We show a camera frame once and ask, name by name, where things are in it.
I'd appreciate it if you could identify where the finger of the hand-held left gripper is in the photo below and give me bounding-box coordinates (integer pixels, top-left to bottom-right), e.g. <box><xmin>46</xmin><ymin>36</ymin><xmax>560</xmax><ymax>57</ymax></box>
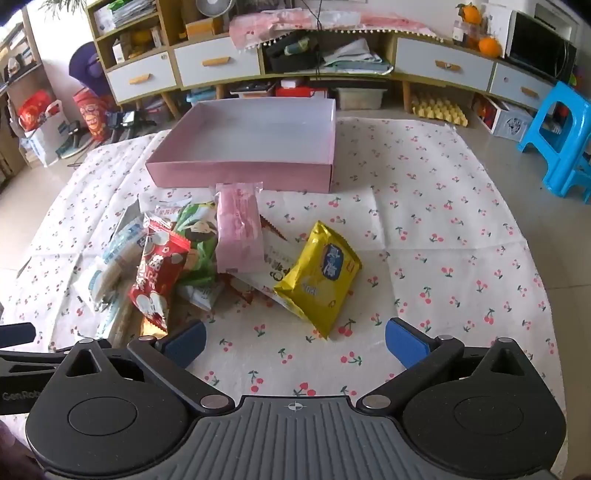
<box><xmin>0</xmin><ymin>323</ymin><xmax>37</xmax><ymax>348</ymax></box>

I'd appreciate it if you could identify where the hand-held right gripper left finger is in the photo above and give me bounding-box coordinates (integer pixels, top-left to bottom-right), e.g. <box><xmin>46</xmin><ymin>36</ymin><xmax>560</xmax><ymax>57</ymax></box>
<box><xmin>62</xmin><ymin>319</ymin><xmax>236</xmax><ymax>414</ymax></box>

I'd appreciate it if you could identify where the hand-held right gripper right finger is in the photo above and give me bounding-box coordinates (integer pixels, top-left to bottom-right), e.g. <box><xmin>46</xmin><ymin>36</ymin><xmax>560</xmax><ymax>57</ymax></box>
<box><xmin>358</xmin><ymin>318</ymin><xmax>532</xmax><ymax>412</ymax></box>

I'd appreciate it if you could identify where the white green snack packet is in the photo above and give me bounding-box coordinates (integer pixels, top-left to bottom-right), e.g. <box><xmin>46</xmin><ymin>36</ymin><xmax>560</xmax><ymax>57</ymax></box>
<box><xmin>178</xmin><ymin>279</ymin><xmax>225</xmax><ymax>311</ymax></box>

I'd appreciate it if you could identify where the white blue cracker packet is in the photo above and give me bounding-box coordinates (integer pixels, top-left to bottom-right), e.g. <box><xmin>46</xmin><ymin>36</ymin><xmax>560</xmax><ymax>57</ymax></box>
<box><xmin>74</xmin><ymin>256</ymin><xmax>123</xmax><ymax>308</ymax></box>
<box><xmin>102</xmin><ymin>217</ymin><xmax>148</xmax><ymax>278</ymax></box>

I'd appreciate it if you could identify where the yellow snack packet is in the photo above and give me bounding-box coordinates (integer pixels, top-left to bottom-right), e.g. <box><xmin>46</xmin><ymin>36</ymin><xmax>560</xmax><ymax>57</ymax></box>
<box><xmin>273</xmin><ymin>220</ymin><xmax>363</xmax><ymax>340</ymax></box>

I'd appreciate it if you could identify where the white black-print snack packet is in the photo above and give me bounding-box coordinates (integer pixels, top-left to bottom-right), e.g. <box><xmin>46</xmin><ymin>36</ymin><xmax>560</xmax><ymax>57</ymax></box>
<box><xmin>226</xmin><ymin>231</ymin><xmax>301</xmax><ymax>310</ymax></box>

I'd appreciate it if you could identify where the pink snack packet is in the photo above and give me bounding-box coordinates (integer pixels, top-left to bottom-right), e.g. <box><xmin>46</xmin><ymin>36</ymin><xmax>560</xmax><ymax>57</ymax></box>
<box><xmin>213</xmin><ymin>181</ymin><xmax>265</xmax><ymax>274</ymax></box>

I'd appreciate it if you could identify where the white red-print snack packet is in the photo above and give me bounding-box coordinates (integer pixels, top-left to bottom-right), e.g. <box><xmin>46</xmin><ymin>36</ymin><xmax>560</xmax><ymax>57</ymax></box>
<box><xmin>139</xmin><ymin>191</ymin><xmax>195</xmax><ymax>217</ymax></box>

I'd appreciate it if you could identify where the red zigzag-edged snack packet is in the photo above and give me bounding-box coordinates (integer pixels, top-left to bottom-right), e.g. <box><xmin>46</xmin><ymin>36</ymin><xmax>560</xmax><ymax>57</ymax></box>
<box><xmin>257</xmin><ymin>215</ymin><xmax>289</xmax><ymax>243</ymax></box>

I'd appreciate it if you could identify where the pink cardboard box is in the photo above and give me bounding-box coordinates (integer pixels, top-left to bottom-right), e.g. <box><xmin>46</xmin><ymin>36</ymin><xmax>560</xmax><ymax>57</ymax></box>
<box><xmin>145</xmin><ymin>97</ymin><xmax>337</xmax><ymax>193</ymax></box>

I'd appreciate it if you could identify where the cherry printed cloth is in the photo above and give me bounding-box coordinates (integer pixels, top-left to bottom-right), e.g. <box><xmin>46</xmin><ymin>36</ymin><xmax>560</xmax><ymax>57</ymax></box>
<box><xmin>0</xmin><ymin>116</ymin><xmax>565</xmax><ymax>467</ymax></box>

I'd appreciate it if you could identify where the white paper bag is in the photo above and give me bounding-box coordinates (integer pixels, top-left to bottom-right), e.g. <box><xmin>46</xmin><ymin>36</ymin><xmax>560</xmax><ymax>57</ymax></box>
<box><xmin>21</xmin><ymin>99</ymin><xmax>70</xmax><ymax>167</ymax></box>

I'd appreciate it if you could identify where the green flat object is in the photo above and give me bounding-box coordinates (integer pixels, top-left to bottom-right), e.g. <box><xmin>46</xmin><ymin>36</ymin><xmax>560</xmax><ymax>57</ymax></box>
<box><xmin>55</xmin><ymin>136</ymin><xmax>90</xmax><ymax>160</ymax></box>

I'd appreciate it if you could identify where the red gift box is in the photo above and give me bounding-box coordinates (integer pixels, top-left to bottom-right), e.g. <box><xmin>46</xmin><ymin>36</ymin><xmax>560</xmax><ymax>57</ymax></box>
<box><xmin>18</xmin><ymin>90</ymin><xmax>61</xmax><ymax>132</ymax></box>

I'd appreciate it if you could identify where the black small tripod device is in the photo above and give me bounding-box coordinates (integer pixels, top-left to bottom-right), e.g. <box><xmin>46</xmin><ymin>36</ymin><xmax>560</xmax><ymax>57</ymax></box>
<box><xmin>108</xmin><ymin>111</ymin><xmax>158</xmax><ymax>141</ymax></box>

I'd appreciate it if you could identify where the red printed gift bag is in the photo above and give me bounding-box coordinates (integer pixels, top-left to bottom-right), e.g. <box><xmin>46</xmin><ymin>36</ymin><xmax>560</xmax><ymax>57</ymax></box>
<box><xmin>73</xmin><ymin>88</ymin><xmax>116</xmax><ymax>144</ymax></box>

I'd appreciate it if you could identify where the yellow egg tray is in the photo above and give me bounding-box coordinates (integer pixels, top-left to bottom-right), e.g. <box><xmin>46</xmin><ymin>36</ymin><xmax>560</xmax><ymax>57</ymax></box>
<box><xmin>411</xmin><ymin>92</ymin><xmax>469</xmax><ymax>126</ymax></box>

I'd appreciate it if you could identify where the white printed box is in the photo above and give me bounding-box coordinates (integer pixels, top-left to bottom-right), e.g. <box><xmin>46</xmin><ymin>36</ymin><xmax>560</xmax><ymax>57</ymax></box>
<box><xmin>475</xmin><ymin>95</ymin><xmax>534</xmax><ymax>137</ymax></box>

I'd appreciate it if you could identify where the clear plastic storage box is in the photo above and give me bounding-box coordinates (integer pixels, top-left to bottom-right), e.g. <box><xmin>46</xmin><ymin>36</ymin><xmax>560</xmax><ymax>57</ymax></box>
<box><xmin>335</xmin><ymin>85</ymin><xmax>386</xmax><ymax>110</ymax></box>

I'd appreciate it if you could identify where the wooden bookshelf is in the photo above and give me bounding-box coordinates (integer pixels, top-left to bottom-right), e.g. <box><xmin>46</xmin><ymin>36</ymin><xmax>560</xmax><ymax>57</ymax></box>
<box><xmin>0</xmin><ymin>9</ymin><xmax>47</xmax><ymax>185</ymax></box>

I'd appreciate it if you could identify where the dark-lidded plastic box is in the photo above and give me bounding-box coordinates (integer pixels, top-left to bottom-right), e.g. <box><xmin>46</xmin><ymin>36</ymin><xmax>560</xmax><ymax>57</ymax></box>
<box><xmin>231</xmin><ymin>82</ymin><xmax>278</xmax><ymax>99</ymax></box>

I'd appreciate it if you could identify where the white drawer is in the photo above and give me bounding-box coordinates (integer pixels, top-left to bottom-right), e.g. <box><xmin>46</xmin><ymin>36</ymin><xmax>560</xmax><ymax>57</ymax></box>
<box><xmin>174</xmin><ymin>36</ymin><xmax>262</xmax><ymax>88</ymax></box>
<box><xmin>489</xmin><ymin>62</ymin><xmax>555</xmax><ymax>112</ymax></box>
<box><xmin>394</xmin><ymin>37</ymin><xmax>495</xmax><ymax>93</ymax></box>
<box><xmin>107</xmin><ymin>55</ymin><xmax>178</xmax><ymax>103</ymax></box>

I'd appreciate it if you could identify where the purple round object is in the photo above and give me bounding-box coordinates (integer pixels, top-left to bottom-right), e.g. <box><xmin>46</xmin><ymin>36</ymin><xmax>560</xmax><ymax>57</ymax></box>
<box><xmin>69</xmin><ymin>41</ymin><xmax>109</xmax><ymax>93</ymax></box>

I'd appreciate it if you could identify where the blue plastic stool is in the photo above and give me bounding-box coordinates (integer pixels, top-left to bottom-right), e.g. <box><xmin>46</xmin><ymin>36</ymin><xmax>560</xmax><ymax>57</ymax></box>
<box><xmin>517</xmin><ymin>82</ymin><xmax>591</xmax><ymax>204</ymax></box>

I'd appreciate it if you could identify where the low wooden drawer cabinet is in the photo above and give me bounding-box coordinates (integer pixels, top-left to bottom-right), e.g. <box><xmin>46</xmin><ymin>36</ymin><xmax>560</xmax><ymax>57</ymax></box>
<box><xmin>173</xmin><ymin>18</ymin><xmax>578</xmax><ymax>116</ymax></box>

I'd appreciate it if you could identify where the white green paper pile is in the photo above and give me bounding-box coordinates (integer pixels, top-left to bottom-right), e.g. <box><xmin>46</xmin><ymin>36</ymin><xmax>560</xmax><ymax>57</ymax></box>
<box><xmin>323</xmin><ymin>39</ymin><xmax>393</xmax><ymax>75</ymax></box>

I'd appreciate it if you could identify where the black storage box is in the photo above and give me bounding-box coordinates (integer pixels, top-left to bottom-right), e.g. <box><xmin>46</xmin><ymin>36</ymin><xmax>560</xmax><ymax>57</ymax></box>
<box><xmin>268</xmin><ymin>37</ymin><xmax>324</xmax><ymax>72</ymax></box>

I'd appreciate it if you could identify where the orange cardboard box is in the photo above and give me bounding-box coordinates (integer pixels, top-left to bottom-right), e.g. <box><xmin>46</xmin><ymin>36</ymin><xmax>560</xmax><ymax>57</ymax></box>
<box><xmin>185</xmin><ymin>16</ymin><xmax>232</xmax><ymax>40</ymax></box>

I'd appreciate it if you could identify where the tall wooden shelf cabinet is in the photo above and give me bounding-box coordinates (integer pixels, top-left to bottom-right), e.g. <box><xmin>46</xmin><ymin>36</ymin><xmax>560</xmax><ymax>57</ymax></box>
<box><xmin>85</xmin><ymin>0</ymin><xmax>181</xmax><ymax>106</ymax></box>

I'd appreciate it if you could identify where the black microwave oven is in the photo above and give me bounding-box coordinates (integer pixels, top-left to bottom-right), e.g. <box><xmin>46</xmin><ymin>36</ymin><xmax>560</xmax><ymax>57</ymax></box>
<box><xmin>505</xmin><ymin>10</ymin><xmax>578</xmax><ymax>86</ymax></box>

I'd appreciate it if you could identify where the pink tasselled cloth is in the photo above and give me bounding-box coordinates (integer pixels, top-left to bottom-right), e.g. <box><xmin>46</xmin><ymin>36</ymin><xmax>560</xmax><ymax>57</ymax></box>
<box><xmin>229</xmin><ymin>7</ymin><xmax>446</xmax><ymax>49</ymax></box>

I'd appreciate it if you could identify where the green potted plant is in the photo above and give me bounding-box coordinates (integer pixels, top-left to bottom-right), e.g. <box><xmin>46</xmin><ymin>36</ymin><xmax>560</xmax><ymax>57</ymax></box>
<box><xmin>39</xmin><ymin>0</ymin><xmax>88</xmax><ymax>19</ymax></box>

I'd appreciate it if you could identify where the stack of papers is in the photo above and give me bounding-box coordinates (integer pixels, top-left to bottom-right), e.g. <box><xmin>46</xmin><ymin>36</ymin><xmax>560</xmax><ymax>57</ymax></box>
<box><xmin>108</xmin><ymin>0</ymin><xmax>158</xmax><ymax>31</ymax></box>

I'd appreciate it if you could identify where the white desk fan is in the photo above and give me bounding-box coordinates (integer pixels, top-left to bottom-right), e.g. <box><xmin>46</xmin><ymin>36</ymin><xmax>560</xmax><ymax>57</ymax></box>
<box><xmin>196</xmin><ymin>0</ymin><xmax>234</xmax><ymax>19</ymax></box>

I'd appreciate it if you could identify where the white printer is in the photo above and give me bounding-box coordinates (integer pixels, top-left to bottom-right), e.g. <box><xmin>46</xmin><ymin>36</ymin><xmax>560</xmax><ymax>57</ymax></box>
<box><xmin>531</xmin><ymin>0</ymin><xmax>591</xmax><ymax>33</ymax></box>

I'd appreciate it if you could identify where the black cable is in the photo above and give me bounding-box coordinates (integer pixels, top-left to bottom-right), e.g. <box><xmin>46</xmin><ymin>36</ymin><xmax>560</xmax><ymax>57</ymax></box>
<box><xmin>302</xmin><ymin>0</ymin><xmax>326</xmax><ymax>79</ymax></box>

